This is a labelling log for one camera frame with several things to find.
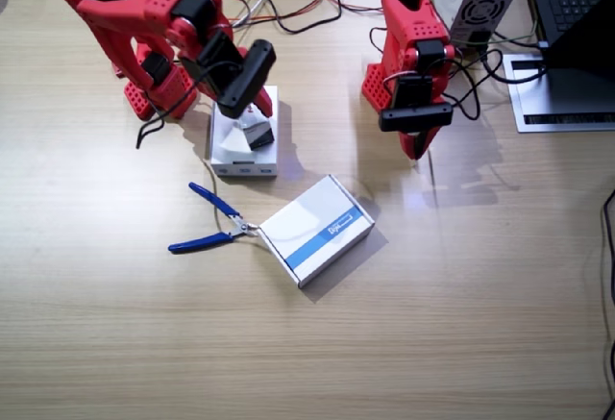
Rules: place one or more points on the small white carton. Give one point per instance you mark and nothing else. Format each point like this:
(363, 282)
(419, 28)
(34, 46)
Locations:
(262, 136)

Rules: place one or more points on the red robot arm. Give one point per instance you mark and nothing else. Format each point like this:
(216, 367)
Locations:
(408, 21)
(120, 11)

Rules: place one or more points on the plain white box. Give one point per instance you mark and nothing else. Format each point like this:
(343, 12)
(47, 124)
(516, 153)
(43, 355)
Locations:
(226, 153)

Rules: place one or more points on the white box with blue stripe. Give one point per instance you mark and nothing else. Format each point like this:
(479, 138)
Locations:
(317, 230)

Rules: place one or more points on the black bar camera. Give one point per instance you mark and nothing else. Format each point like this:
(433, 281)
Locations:
(247, 79)
(416, 117)

